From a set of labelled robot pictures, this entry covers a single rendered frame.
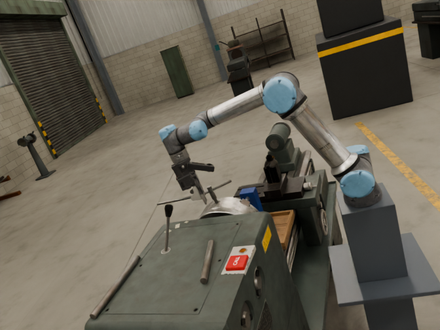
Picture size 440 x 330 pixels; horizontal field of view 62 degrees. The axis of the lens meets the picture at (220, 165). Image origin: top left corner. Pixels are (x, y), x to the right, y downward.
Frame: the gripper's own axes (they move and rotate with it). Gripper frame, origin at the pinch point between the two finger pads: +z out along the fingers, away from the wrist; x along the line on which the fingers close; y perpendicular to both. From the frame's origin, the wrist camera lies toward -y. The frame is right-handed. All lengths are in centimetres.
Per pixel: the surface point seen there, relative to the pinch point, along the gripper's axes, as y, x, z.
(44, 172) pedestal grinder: 388, -786, 47
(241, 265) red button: -4, 54, 4
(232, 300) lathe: 1, 66, 5
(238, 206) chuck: -11.5, 5.8, 7.5
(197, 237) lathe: 7.3, 26.5, 2.6
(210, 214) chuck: 0.7, 6.7, 4.9
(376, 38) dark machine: -302, -380, 28
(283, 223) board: -30, -24, 40
